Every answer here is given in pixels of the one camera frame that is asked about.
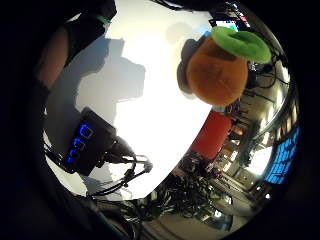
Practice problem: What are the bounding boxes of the black hub box blue lights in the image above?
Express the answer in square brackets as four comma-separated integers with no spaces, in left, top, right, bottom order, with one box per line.
[64,106,118,177]

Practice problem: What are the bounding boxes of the orange plush fruit green leaf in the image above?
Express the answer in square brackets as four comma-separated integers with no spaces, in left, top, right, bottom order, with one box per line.
[176,25,273,108]

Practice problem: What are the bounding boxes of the bright computer monitor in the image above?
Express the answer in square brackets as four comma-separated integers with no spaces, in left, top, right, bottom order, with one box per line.
[213,19,240,33]

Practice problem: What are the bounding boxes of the red chair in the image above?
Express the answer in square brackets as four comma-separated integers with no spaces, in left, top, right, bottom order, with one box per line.
[190,110,233,161]

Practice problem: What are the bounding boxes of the blue lit screen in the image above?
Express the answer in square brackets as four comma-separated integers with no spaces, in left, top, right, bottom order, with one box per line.
[264,125,302,185]

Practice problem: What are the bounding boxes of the black cable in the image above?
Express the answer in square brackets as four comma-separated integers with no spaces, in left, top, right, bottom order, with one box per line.
[99,136,154,176]
[87,159,149,198]

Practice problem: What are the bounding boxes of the black stand with cables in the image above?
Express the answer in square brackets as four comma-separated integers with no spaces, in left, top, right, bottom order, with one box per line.
[247,61,290,91]

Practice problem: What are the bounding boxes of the dark tangle of cables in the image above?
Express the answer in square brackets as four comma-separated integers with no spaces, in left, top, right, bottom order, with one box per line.
[124,171,221,219]

